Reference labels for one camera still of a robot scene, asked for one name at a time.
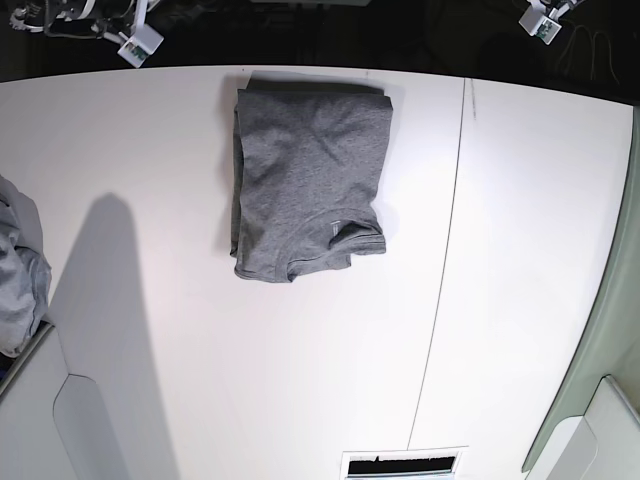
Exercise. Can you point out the grey t-shirt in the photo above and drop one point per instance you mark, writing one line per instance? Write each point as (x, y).
(307, 162)

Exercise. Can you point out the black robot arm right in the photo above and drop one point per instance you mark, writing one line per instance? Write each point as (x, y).
(70, 19)

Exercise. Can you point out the light grey cloth pile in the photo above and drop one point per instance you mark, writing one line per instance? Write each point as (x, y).
(25, 272)

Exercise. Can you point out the white panel left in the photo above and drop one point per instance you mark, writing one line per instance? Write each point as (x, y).
(54, 424)

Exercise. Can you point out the white panel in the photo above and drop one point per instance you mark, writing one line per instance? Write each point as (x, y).
(54, 424)
(601, 444)

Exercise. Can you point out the white panel right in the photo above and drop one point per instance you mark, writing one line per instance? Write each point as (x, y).
(601, 444)

